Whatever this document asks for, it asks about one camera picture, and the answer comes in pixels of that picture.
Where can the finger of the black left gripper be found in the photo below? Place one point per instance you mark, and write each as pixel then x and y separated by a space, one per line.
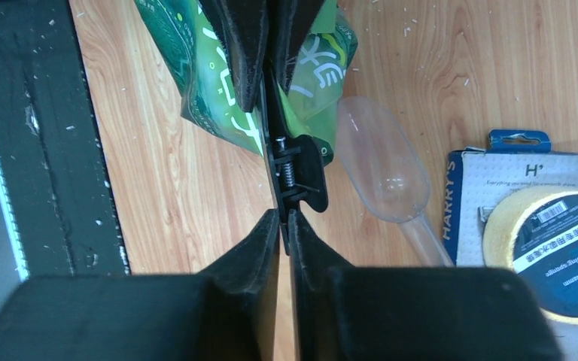
pixel 290 23
pixel 241 27

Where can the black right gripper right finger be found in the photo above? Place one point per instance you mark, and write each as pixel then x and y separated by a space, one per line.
pixel 348 312

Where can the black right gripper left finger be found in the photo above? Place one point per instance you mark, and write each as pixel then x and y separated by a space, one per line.
pixel 224 312

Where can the green cat litter bag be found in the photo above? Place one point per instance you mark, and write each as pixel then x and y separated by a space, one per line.
pixel 197 62

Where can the black bag clip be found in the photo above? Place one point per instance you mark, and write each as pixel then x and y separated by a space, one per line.
pixel 294 163

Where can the clear plastic scoop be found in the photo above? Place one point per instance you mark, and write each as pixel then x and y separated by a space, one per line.
pixel 387 174

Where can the blue white card package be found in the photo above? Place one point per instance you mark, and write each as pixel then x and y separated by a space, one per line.
pixel 478 179

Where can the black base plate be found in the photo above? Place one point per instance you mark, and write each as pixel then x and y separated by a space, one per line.
pixel 55 190

